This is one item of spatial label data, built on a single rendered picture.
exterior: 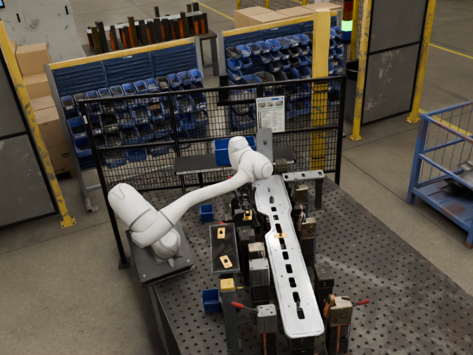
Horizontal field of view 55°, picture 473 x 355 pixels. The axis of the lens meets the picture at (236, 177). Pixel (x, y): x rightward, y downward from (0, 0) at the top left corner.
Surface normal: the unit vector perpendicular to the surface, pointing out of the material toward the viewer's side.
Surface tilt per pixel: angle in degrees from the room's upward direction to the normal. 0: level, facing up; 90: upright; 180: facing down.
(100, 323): 0
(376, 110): 91
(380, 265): 0
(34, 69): 90
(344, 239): 0
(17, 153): 90
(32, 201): 88
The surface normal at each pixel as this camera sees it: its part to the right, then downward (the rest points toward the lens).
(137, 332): -0.07, -0.84
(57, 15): 0.41, 0.47
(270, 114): 0.08, 0.54
